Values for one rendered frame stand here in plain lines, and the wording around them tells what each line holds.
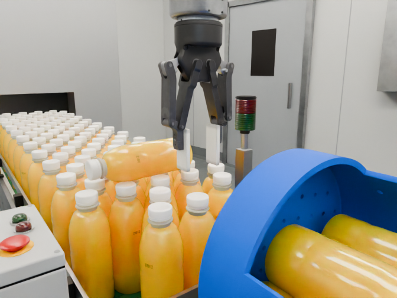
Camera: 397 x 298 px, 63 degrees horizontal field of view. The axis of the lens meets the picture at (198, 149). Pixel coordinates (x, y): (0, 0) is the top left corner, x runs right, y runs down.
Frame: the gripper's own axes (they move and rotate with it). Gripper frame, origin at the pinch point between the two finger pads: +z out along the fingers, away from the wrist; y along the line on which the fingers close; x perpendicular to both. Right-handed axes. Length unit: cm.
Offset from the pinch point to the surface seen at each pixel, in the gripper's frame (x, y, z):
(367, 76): 122, 303, -8
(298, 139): 187, 288, 65
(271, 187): -21.7, -6.8, -0.9
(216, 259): -19.8, -12.5, 6.2
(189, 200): -0.3, -2.2, 8.7
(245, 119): 23.7, 34.7, 0.6
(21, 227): 7.3, -26.7, 9.3
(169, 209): -1.8, -7.1, 8.4
